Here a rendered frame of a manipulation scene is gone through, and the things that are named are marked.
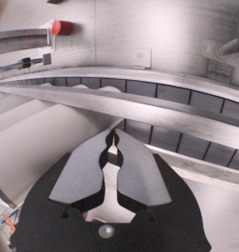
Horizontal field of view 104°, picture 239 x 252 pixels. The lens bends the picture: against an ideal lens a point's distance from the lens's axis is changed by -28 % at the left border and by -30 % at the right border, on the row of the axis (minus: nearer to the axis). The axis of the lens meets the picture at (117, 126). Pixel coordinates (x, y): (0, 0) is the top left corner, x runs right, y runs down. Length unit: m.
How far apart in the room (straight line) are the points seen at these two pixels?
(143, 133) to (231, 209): 0.30
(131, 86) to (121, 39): 0.09
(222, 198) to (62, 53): 0.48
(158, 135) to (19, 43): 0.32
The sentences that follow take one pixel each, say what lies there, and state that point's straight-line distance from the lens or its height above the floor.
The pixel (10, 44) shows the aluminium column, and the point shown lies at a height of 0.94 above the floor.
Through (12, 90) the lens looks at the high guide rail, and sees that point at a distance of 0.25.
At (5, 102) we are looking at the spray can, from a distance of 0.23.
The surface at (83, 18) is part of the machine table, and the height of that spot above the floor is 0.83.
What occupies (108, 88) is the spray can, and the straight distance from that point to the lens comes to 0.16.
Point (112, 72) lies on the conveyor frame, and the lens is 0.17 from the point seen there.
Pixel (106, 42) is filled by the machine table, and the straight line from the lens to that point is 0.24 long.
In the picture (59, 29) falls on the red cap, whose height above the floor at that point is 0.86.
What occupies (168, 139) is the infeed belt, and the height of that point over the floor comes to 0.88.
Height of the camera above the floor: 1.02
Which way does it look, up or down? 49 degrees down
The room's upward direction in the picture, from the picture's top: 130 degrees counter-clockwise
